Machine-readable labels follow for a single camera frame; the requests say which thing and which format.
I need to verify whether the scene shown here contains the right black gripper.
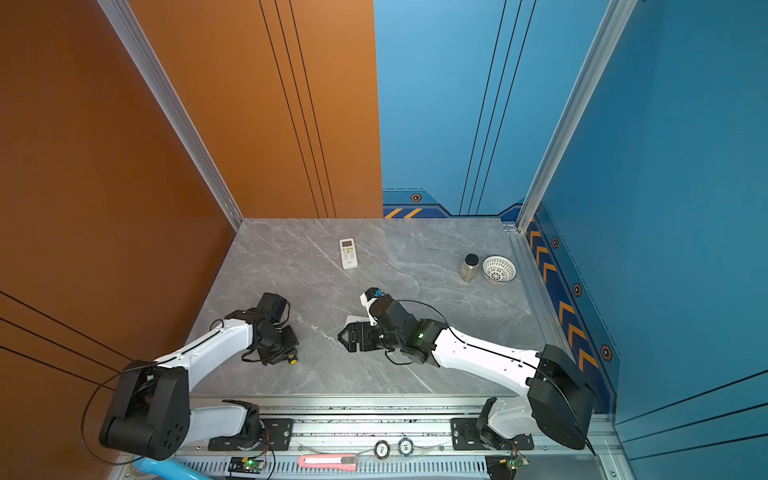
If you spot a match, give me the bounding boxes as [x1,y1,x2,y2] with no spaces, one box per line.
[335,322,406,354]

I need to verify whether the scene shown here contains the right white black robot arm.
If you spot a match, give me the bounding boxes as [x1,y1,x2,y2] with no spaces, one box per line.
[337,289,596,450]

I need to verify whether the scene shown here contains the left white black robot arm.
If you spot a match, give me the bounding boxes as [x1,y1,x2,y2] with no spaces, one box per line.
[99,293,299,460]

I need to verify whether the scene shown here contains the white remote control right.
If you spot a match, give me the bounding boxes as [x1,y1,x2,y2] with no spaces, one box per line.
[339,238,358,270]

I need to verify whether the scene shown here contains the black round badge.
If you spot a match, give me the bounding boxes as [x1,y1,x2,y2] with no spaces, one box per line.
[374,440,391,460]

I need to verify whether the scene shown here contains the blue round badge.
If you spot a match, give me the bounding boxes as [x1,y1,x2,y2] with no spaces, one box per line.
[397,437,415,457]

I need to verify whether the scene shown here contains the green circuit board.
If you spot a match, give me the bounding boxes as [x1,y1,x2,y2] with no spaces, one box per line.
[227,456,267,476]

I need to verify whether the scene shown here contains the glass jar black lid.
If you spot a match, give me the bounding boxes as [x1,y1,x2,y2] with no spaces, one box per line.
[459,254,480,282]

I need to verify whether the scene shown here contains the pink utility knife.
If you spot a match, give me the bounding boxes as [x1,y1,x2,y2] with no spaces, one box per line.
[298,454,358,472]

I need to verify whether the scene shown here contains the white mesh basket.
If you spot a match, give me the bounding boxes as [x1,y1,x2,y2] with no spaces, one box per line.
[482,255,517,284]

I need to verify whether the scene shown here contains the small circuit board right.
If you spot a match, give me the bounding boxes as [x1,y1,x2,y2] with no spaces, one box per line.
[500,456,529,472]

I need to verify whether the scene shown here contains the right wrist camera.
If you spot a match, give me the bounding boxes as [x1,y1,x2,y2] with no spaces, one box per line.
[360,287,385,327]

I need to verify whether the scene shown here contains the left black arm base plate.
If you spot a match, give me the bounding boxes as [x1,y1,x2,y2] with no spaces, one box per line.
[208,418,294,452]

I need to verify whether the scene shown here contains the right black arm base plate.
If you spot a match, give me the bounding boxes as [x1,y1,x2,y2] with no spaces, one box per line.
[450,417,535,451]

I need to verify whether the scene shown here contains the blue cylinder handle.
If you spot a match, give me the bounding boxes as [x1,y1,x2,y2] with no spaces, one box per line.
[133,458,211,480]

